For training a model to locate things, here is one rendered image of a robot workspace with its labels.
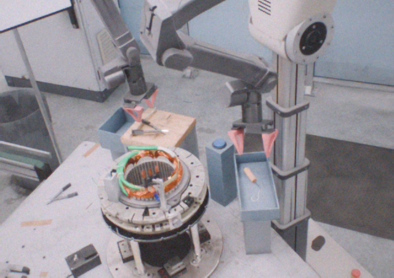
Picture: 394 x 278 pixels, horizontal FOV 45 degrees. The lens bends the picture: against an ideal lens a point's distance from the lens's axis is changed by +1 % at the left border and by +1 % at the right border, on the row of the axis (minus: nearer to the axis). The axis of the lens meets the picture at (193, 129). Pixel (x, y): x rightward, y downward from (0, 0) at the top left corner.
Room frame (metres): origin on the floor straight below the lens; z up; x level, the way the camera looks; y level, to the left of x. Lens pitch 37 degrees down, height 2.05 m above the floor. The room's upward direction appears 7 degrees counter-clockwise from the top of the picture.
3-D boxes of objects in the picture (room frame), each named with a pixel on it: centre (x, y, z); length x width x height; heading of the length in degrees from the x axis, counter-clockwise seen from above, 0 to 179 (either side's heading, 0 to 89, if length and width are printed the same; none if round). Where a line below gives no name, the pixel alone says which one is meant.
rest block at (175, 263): (0.94, 0.11, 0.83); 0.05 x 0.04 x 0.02; 118
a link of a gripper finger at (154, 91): (1.34, 0.15, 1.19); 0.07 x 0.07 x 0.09; 61
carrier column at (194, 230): (0.98, 0.04, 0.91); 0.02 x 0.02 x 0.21
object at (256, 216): (1.03, -0.16, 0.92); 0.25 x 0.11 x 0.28; 176
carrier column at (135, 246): (0.94, 0.21, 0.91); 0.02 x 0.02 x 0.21
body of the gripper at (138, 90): (1.32, 0.16, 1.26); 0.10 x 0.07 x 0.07; 151
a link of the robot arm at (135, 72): (1.31, 0.17, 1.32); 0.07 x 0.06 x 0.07; 115
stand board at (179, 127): (1.35, 0.12, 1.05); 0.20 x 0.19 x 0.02; 60
